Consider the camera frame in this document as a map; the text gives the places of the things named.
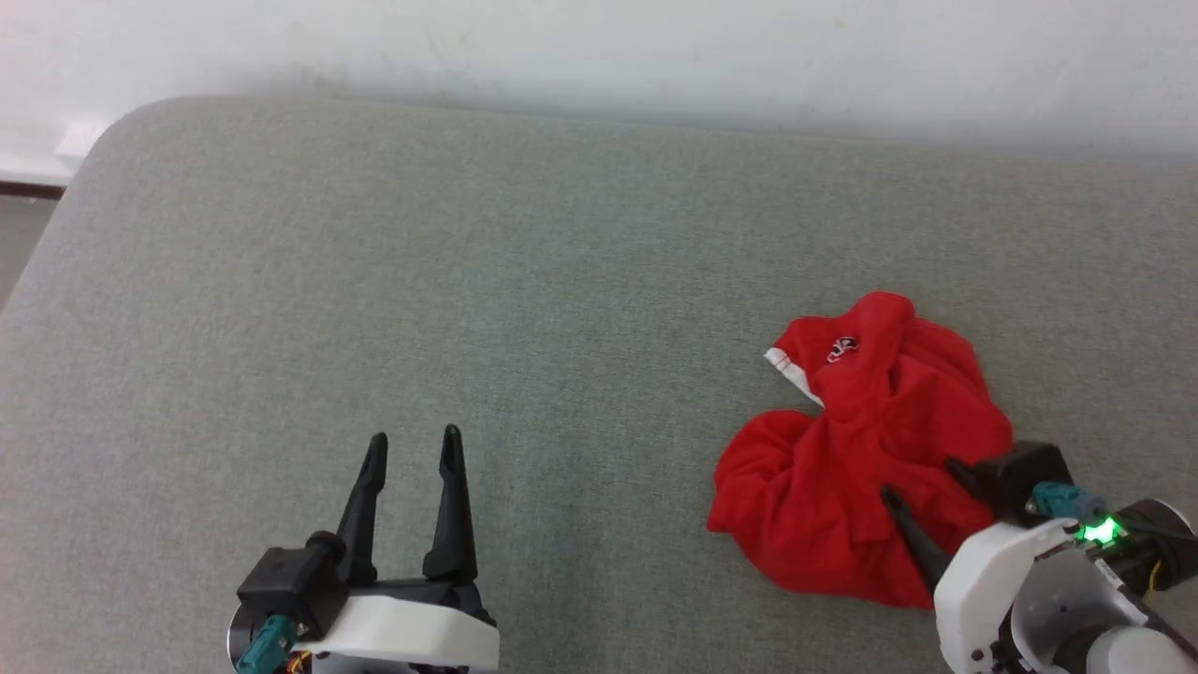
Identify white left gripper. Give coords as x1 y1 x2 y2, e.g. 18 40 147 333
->
290 424 501 674

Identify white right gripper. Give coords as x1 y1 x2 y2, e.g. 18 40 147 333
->
880 456 1079 674

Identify red basketball shorts white trim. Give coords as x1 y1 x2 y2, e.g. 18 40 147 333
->
707 291 1015 609

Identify grey-green fabric sofa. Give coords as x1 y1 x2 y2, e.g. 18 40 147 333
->
0 95 1198 674

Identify teal right cable connector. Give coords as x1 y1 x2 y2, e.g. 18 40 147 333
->
1032 481 1107 521

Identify teal cable connector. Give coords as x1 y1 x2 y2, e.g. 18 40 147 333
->
1032 481 1107 521
234 614 300 674

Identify teal left cable connector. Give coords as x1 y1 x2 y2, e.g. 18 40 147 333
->
234 614 300 674

